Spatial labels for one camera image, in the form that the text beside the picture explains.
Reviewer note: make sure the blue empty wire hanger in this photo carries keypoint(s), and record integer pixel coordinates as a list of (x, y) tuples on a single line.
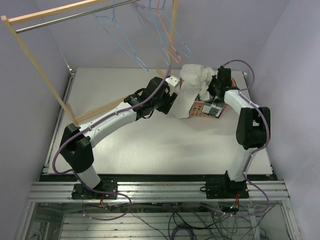
[(175, 32)]

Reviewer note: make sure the pink laundry basket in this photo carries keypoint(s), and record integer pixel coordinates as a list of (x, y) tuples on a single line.
[(194, 111)]

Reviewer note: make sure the blue wire hanger white shirt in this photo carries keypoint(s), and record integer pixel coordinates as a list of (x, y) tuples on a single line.
[(107, 19)]

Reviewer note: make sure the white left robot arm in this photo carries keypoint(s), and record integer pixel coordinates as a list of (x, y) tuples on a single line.
[(78, 142)]

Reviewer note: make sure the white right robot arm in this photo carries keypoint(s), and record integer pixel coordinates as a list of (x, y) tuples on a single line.
[(252, 135)]

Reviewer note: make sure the aluminium rail base frame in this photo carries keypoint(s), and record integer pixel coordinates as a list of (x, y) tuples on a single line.
[(159, 160)]

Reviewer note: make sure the wooden clothes rack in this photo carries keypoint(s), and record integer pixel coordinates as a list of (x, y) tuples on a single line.
[(76, 43)]

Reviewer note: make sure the pink wire hanger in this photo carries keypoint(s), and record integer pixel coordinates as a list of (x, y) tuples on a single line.
[(152, 15)]

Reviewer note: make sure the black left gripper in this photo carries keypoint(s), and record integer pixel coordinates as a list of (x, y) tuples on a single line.
[(170, 100)]

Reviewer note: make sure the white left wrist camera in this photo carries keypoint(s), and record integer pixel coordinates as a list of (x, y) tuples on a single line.
[(173, 83)]

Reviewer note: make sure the black white plaid shirt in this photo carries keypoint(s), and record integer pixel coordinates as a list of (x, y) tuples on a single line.
[(212, 110)]

